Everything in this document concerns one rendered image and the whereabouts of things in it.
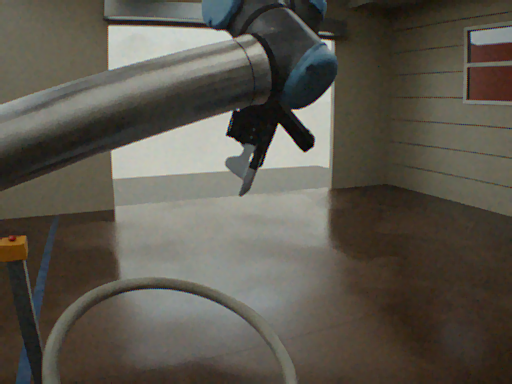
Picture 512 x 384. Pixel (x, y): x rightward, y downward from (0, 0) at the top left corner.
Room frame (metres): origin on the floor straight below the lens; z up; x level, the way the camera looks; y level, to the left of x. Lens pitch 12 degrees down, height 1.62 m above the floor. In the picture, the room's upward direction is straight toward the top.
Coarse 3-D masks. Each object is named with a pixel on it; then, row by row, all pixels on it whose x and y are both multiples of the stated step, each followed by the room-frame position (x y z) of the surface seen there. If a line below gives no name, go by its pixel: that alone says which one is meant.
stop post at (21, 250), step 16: (16, 240) 1.52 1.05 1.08; (0, 256) 1.44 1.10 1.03; (16, 256) 1.47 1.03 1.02; (16, 272) 1.48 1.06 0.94; (16, 288) 1.48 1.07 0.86; (16, 304) 1.47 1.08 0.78; (32, 304) 1.53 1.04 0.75; (32, 320) 1.50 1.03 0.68; (32, 336) 1.49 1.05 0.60; (32, 352) 1.48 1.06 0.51; (32, 368) 1.47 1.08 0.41
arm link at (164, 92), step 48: (192, 48) 0.45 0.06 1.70; (240, 48) 0.45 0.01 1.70; (288, 48) 0.47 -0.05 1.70; (48, 96) 0.37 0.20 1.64; (96, 96) 0.38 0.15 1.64; (144, 96) 0.39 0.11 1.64; (192, 96) 0.42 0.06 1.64; (240, 96) 0.45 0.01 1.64; (288, 96) 0.48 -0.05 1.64; (0, 144) 0.33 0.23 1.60; (48, 144) 0.35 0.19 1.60; (96, 144) 0.38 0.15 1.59
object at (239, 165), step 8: (248, 152) 0.70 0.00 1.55; (232, 160) 0.69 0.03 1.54; (240, 160) 0.69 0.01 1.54; (248, 160) 0.69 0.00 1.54; (232, 168) 0.69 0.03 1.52; (240, 168) 0.69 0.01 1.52; (248, 168) 0.68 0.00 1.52; (240, 176) 0.68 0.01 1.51; (248, 176) 0.67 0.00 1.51; (248, 184) 0.68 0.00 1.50; (240, 192) 0.68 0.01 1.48
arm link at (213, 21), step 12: (204, 0) 0.58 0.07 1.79; (216, 0) 0.56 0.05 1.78; (228, 0) 0.54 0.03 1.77; (240, 0) 0.53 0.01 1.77; (252, 0) 0.53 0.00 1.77; (264, 0) 0.53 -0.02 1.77; (276, 0) 0.54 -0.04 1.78; (288, 0) 0.60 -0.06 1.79; (204, 12) 0.58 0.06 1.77; (216, 12) 0.56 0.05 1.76; (228, 12) 0.54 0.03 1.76; (240, 12) 0.54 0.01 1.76; (252, 12) 0.52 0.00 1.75; (216, 24) 0.55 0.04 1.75; (228, 24) 0.55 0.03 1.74; (240, 24) 0.53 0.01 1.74
